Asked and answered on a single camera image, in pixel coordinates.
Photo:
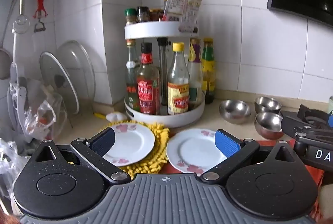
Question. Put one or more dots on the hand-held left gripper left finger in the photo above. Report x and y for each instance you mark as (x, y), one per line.
(104, 141)

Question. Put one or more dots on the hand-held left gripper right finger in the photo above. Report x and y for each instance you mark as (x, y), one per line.
(227, 143)

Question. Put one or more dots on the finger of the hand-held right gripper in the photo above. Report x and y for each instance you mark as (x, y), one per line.
(314, 137)
(291, 124)

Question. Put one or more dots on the white floral plate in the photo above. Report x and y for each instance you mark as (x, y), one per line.
(192, 148)
(130, 140)

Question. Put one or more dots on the red cloth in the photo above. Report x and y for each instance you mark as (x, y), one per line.
(312, 174)

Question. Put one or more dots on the yellow stick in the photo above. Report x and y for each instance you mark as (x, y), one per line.
(100, 115)

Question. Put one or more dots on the crumpled white wrapper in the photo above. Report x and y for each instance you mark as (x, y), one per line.
(115, 117)

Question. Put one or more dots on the wide stainless steel bowl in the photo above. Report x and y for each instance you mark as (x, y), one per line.
(234, 111)

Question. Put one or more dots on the light green plastic cup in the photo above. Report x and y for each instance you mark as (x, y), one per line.
(331, 104)

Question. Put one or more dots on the yellow chenille mat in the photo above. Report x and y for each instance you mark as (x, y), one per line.
(158, 147)

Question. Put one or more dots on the clear plastic bag red print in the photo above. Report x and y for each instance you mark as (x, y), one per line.
(41, 114)

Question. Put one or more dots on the red cap soy sauce bottle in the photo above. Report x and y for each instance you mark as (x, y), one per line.
(147, 83)

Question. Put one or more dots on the yellow cap vinegar bottle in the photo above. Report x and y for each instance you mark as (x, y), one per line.
(178, 83)

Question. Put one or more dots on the green yellow label sauce bottle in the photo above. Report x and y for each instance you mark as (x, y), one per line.
(208, 68)

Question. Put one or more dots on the clear bottle purple yellow label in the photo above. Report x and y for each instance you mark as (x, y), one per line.
(195, 70)

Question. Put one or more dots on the small glass pot lid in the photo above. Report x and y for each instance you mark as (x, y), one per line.
(57, 75)

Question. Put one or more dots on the clear bottle green red label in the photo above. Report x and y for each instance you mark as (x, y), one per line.
(131, 65)

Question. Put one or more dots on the large glass pot lid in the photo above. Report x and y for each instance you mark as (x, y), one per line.
(80, 62)

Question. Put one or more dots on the white plastic bag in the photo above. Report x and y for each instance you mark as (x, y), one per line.
(10, 161)

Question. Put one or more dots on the white two-tier rotating rack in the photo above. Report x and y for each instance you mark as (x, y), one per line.
(156, 29)

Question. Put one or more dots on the green lid spice jar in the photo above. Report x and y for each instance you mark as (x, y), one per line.
(130, 17)

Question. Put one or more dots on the black lid spice jar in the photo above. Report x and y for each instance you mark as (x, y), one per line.
(143, 14)

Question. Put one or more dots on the red sauce jar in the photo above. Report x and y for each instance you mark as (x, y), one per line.
(156, 15)

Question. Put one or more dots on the yellow white seasoning packet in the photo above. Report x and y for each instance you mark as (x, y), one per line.
(193, 8)

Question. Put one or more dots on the metal skimmer spoon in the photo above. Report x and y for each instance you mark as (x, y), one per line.
(21, 23)

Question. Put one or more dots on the red white seasoning packet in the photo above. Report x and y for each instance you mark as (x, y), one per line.
(177, 0)

